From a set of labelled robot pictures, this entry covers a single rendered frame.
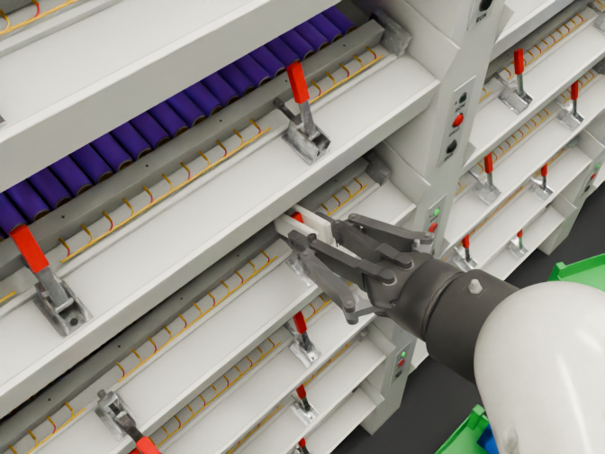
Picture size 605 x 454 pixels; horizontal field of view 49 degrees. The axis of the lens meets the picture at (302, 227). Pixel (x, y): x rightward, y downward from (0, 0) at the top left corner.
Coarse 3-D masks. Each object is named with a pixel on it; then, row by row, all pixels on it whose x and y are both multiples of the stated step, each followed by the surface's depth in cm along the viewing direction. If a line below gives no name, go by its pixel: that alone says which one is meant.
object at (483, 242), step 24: (576, 144) 150; (600, 144) 145; (552, 168) 146; (576, 168) 147; (528, 192) 141; (552, 192) 140; (504, 216) 137; (528, 216) 138; (480, 240) 133; (504, 240) 134; (456, 264) 129; (480, 264) 131
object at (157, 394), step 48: (384, 144) 85; (384, 192) 87; (288, 288) 78; (192, 336) 73; (240, 336) 74; (96, 384) 69; (144, 384) 70; (192, 384) 71; (48, 432) 66; (96, 432) 67; (144, 432) 68
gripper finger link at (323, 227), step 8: (296, 208) 74; (304, 216) 74; (312, 216) 73; (312, 224) 73; (320, 224) 72; (328, 224) 72; (320, 232) 73; (328, 232) 72; (320, 240) 74; (328, 240) 73
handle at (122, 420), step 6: (120, 414) 65; (120, 420) 66; (126, 420) 65; (126, 426) 65; (132, 426) 65; (126, 432) 65; (132, 432) 64; (138, 432) 64; (132, 438) 64; (138, 438) 64; (144, 438) 64; (138, 444) 63; (144, 444) 63; (150, 444) 63; (144, 450) 63; (150, 450) 63; (156, 450) 63
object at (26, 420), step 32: (320, 192) 82; (224, 256) 76; (256, 256) 79; (192, 288) 73; (160, 320) 71; (96, 352) 68; (128, 352) 70; (64, 384) 66; (32, 416) 64; (0, 448) 62
